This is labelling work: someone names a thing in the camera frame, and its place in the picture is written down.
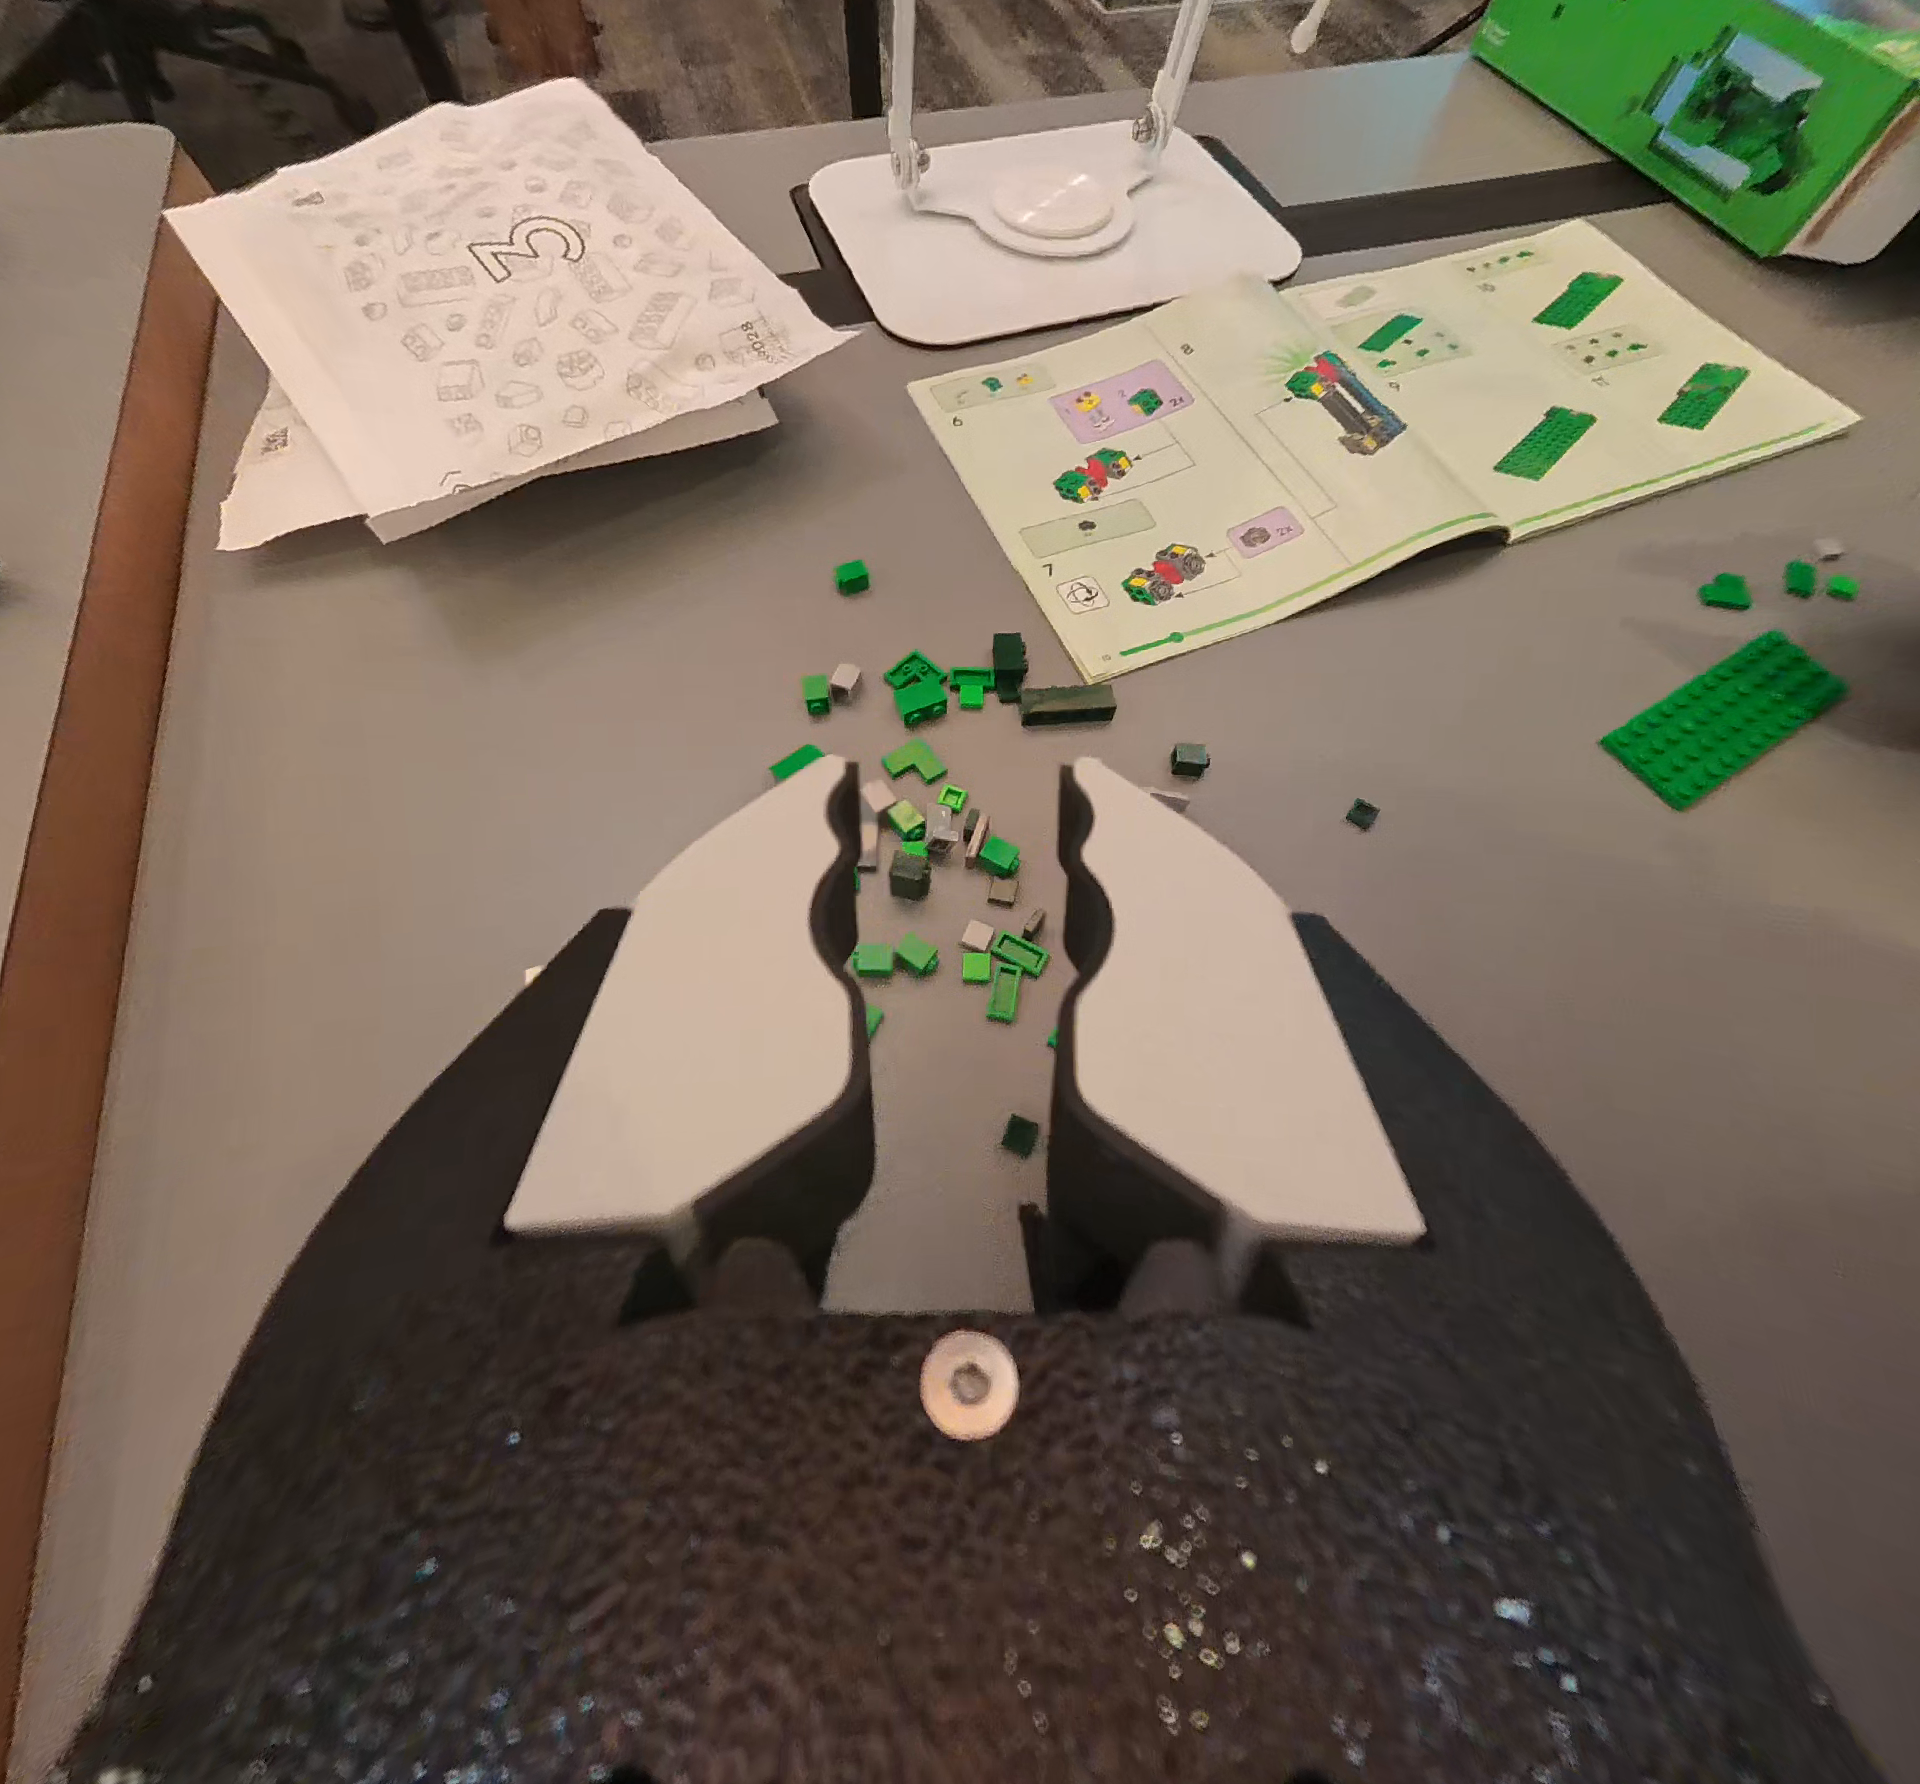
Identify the black office chair base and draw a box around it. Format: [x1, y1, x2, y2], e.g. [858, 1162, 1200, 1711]
[0, 0, 377, 135]

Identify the white desk lamp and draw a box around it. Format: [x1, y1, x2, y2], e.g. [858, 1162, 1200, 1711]
[811, 0, 1304, 348]

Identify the brown wooden desk panel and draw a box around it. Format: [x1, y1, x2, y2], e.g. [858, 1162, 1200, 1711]
[0, 141, 220, 1710]

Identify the pile of small bricks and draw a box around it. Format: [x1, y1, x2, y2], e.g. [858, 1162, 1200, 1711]
[769, 556, 1382, 1158]

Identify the large green studded plate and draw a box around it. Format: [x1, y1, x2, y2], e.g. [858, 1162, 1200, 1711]
[1597, 629, 1850, 811]

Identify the white printed paper bag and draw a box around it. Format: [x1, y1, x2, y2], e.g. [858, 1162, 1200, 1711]
[218, 374, 782, 553]
[162, 75, 858, 526]

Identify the pale green instruction booklet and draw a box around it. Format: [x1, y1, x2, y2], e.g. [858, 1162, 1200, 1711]
[906, 220, 1862, 682]

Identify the green toy set box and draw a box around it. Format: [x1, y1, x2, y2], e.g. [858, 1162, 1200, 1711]
[1471, 0, 1920, 263]

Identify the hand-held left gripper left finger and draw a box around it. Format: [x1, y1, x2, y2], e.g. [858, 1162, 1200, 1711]
[501, 755, 881, 1316]

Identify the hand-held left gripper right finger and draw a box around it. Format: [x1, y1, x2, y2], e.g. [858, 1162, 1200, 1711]
[1042, 755, 1432, 1317]

